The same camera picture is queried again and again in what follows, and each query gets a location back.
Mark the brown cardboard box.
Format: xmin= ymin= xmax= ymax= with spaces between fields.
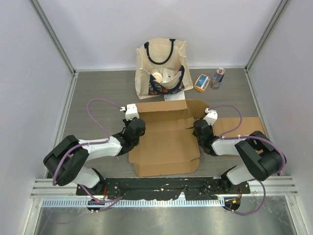
xmin=211 ymin=117 xmax=266 ymax=138

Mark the spare cardboard blank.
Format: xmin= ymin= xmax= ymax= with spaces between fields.
xmin=129 ymin=99 xmax=209 ymax=177

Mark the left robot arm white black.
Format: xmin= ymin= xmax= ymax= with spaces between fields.
xmin=43 ymin=118 xmax=146 ymax=195

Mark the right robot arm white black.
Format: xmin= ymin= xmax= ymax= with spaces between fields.
xmin=193 ymin=119 xmax=287 ymax=193

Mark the white box in bag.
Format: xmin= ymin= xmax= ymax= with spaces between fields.
xmin=162 ymin=68 xmax=175 ymax=83

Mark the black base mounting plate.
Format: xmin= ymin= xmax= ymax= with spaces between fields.
xmin=87 ymin=177 xmax=250 ymax=201

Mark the tape roll in bag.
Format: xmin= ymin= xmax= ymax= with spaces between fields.
xmin=151 ymin=72 xmax=163 ymax=83

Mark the silver blue drink can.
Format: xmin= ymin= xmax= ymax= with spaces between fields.
xmin=211 ymin=68 xmax=225 ymax=89

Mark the beige canvas tote bag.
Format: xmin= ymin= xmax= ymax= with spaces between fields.
xmin=134 ymin=38 xmax=193 ymax=99

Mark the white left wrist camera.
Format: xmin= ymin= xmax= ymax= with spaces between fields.
xmin=120 ymin=104 xmax=139 ymax=121

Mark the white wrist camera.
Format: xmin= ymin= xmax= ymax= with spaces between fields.
xmin=203 ymin=108 xmax=218 ymax=126
xmin=120 ymin=104 xmax=139 ymax=121

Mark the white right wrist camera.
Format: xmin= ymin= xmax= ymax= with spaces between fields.
xmin=203 ymin=108 xmax=218 ymax=126

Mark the white slotted cable duct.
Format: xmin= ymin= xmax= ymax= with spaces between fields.
xmin=41 ymin=198 xmax=224 ymax=208

